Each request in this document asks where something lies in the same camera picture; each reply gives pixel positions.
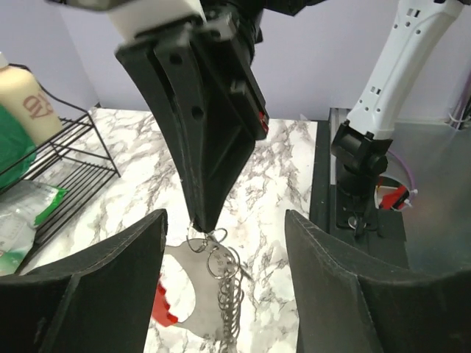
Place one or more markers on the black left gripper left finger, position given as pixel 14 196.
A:
pixel 97 300

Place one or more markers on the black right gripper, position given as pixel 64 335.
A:
pixel 204 96

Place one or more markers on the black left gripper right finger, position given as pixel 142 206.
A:
pixel 349 301

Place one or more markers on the steel key organizer red handle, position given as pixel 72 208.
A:
pixel 215 272

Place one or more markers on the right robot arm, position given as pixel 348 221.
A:
pixel 417 27

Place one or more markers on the green white snack bag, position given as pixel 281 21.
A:
pixel 24 207

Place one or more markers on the cream lotion pump bottle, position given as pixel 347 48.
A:
pixel 24 98

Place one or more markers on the green brown bag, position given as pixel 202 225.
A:
pixel 15 144

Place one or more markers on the black wire shelf rack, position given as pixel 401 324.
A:
pixel 75 159

